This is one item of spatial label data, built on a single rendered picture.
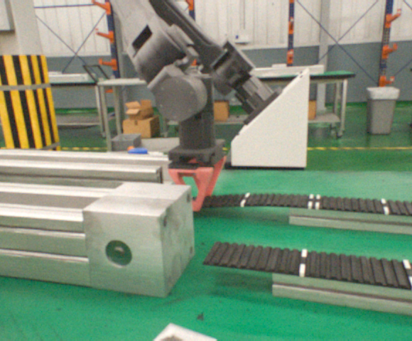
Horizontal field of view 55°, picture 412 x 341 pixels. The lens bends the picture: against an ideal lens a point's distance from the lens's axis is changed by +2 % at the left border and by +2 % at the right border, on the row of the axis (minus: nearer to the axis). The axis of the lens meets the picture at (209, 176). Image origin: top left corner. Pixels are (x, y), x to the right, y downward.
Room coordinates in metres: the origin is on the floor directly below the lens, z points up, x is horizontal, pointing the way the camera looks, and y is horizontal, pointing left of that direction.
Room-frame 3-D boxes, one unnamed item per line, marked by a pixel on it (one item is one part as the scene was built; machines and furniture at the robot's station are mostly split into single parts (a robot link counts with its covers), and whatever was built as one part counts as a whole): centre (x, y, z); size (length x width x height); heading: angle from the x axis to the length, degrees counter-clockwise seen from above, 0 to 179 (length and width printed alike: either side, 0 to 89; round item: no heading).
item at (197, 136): (0.61, 0.02, 0.91); 0.10 x 0.07 x 0.07; 162
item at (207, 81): (0.60, 0.02, 0.97); 0.07 x 0.06 x 0.07; 167
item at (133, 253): (0.44, 0.08, 0.83); 0.12 x 0.09 x 0.10; 163
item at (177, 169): (0.59, 0.02, 0.84); 0.07 x 0.07 x 0.09; 72
